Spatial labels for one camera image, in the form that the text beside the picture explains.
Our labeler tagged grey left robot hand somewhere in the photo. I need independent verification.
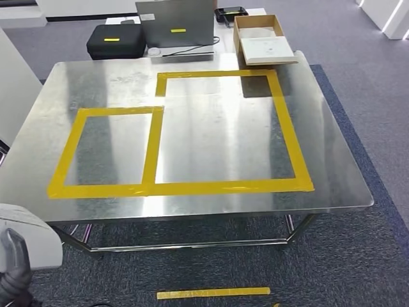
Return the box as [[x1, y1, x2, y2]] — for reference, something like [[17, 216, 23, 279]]
[[0, 228, 32, 278]]

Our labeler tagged white car body panel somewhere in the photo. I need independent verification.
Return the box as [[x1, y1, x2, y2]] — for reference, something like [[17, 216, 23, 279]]
[[0, 203, 63, 274]]

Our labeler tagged stainless steel workbench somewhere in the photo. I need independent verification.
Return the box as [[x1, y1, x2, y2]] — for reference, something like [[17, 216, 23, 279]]
[[0, 51, 375, 257]]

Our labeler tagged white cabinet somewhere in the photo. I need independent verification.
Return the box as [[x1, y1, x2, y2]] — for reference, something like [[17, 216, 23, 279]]
[[0, 27, 43, 147]]

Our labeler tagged black case yellow label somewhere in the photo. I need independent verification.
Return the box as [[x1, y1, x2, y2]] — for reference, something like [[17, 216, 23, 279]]
[[86, 23, 147, 60]]

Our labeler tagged silver laptop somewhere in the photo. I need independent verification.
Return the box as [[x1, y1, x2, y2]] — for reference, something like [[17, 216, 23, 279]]
[[135, 0, 221, 65]]

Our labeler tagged white table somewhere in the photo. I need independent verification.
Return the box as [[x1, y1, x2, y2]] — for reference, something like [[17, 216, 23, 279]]
[[105, 7, 267, 65]]

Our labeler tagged black tray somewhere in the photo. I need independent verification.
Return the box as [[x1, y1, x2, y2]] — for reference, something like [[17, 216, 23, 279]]
[[214, 6, 249, 26]]

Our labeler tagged white foam board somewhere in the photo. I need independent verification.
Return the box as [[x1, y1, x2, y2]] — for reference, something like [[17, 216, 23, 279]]
[[239, 36, 300, 67]]

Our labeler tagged brown cardboard box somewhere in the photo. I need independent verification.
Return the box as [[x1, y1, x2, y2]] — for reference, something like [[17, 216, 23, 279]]
[[232, 15, 285, 56]]

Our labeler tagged white block with light strip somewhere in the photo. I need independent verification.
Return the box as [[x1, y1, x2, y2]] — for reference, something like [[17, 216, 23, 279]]
[[355, 0, 409, 41]]

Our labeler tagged black laptop cable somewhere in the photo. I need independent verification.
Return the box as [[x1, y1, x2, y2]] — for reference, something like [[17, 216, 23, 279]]
[[161, 36, 221, 58]]

